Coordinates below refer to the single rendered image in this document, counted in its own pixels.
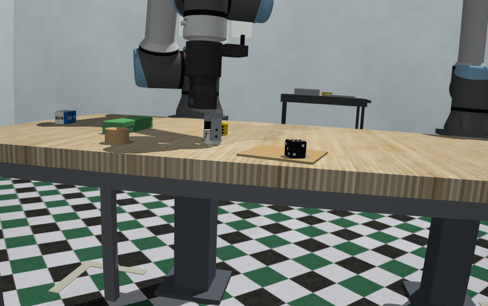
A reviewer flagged wooden table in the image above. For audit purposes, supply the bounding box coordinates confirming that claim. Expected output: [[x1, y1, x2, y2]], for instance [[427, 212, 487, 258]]
[[0, 113, 488, 306]]

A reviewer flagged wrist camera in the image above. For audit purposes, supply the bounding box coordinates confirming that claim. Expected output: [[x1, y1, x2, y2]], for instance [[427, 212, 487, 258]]
[[222, 35, 249, 58]]

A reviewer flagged white poster red stripe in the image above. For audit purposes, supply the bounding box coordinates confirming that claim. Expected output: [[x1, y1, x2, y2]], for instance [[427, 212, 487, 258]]
[[231, 21, 253, 38]]

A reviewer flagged green box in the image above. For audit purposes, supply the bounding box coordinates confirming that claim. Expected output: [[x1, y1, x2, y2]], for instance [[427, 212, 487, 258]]
[[102, 116, 153, 134]]

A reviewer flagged black die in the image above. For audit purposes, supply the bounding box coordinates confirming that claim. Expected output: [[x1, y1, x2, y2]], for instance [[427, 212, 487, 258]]
[[285, 139, 307, 159]]

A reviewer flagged blue and white box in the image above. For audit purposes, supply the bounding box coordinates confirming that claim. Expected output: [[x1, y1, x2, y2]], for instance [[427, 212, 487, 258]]
[[55, 110, 77, 125]]

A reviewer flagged black side table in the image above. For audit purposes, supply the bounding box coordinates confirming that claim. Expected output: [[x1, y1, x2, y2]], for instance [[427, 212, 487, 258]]
[[280, 93, 372, 129]]

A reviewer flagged brown cylinder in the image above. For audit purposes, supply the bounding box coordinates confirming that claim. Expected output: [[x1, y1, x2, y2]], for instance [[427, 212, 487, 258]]
[[104, 127, 130, 145]]

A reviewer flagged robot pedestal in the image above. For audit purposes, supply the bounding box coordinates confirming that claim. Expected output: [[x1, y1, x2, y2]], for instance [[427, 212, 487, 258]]
[[155, 196, 232, 305], [402, 217, 480, 306]]

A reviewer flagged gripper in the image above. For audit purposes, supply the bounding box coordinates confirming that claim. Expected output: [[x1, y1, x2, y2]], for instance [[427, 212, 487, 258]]
[[184, 41, 223, 143]]

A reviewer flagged white die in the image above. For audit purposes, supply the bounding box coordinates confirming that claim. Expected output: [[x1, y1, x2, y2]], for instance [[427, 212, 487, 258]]
[[203, 129, 222, 146]]

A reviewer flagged tan mat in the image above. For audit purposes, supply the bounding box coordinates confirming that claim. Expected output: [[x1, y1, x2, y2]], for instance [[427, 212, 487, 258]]
[[237, 144, 328, 165]]

